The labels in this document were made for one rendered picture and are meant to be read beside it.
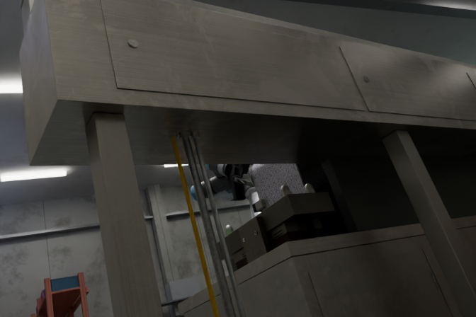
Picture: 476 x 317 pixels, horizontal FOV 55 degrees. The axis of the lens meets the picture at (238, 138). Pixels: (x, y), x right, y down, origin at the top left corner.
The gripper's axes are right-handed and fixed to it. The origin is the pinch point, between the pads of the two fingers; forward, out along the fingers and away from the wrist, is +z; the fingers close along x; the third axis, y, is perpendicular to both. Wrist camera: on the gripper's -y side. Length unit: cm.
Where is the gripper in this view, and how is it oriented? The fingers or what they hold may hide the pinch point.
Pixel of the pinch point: (258, 185)
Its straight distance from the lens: 177.5
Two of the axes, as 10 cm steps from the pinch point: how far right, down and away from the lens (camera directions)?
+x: 8.1, 0.2, 5.8
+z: 5.7, 1.8, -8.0
